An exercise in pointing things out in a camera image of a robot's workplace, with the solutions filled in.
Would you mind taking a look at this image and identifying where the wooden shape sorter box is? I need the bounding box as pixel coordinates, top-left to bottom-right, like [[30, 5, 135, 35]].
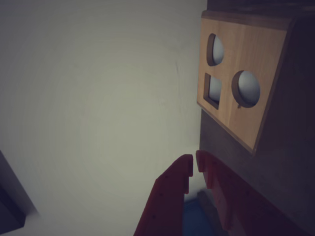
[[196, 9, 315, 158]]

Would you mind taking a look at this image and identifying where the blue flat object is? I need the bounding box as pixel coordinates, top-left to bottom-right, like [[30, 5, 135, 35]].
[[183, 196, 219, 236]]

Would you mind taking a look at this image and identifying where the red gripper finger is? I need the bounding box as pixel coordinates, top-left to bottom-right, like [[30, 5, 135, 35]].
[[133, 154, 193, 236], [195, 149, 314, 236]]

